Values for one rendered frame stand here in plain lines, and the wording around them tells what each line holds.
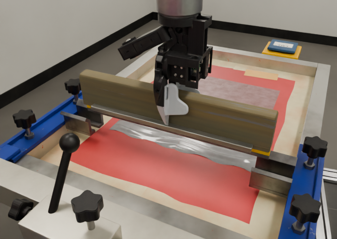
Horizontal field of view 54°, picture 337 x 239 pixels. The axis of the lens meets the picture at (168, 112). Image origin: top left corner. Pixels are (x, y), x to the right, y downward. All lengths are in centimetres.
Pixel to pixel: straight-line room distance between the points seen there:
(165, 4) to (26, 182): 36
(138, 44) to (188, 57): 10
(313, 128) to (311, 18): 354
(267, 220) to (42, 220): 38
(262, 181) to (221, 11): 396
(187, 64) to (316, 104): 47
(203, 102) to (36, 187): 32
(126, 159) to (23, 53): 244
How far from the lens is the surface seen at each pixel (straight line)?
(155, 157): 74
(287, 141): 83
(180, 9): 52
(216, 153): 74
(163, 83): 58
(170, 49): 58
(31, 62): 317
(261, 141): 60
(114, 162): 73
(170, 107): 61
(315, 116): 88
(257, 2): 437
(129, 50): 61
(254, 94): 100
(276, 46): 133
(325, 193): 186
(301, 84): 110
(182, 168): 71
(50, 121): 81
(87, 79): 71
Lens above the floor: 143
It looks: 33 degrees down
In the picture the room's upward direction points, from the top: straight up
